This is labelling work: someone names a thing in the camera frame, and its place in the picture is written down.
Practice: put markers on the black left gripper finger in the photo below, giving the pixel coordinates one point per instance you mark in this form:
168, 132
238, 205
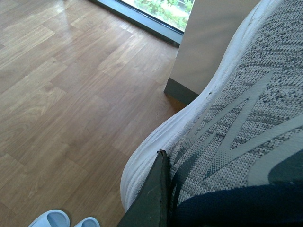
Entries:
150, 208

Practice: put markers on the light blue slipper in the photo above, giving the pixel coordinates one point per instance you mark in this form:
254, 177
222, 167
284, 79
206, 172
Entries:
52, 218
88, 222

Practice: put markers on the grey knit sneaker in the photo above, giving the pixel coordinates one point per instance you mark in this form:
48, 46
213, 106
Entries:
236, 152

